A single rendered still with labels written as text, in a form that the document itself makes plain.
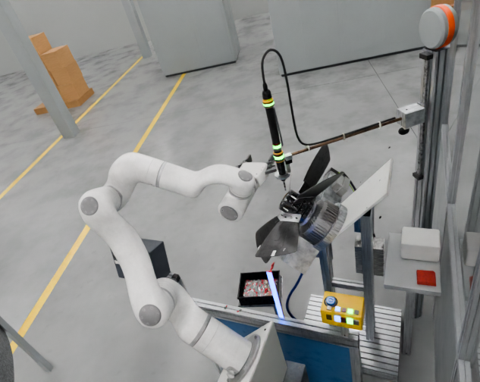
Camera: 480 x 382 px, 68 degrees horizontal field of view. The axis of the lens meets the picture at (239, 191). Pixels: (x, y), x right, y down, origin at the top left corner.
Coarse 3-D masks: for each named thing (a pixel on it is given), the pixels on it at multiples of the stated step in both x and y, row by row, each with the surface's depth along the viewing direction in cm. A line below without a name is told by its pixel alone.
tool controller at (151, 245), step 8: (144, 240) 180; (152, 240) 179; (152, 248) 172; (160, 248) 176; (112, 256) 182; (152, 256) 171; (160, 256) 176; (152, 264) 171; (160, 264) 176; (168, 264) 183; (120, 272) 184; (160, 272) 176; (168, 272) 183
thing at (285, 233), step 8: (280, 224) 173; (288, 224) 172; (296, 224) 171; (272, 232) 172; (280, 232) 169; (288, 232) 167; (296, 232) 166; (264, 240) 171; (272, 240) 167; (280, 240) 164; (288, 240) 162; (296, 240) 160; (264, 248) 166; (272, 248) 163; (280, 248) 160; (288, 248) 157; (296, 248) 155; (256, 256) 166; (264, 256) 162; (272, 256) 158
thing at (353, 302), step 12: (324, 300) 147; (336, 300) 146; (348, 300) 145; (360, 300) 144; (324, 312) 144; (336, 312) 142; (360, 312) 140; (336, 324) 146; (348, 324) 143; (360, 324) 140
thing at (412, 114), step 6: (420, 102) 158; (402, 108) 159; (408, 108) 158; (414, 108) 157; (420, 108) 155; (402, 114) 157; (408, 114) 155; (414, 114) 156; (420, 114) 156; (402, 120) 159; (408, 120) 156; (414, 120) 157; (420, 120) 158; (402, 126) 160; (408, 126) 158
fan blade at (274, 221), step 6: (276, 216) 191; (270, 222) 194; (276, 222) 191; (264, 228) 198; (270, 228) 193; (258, 234) 203; (264, 234) 197; (258, 240) 201; (258, 246) 200; (264, 258) 193
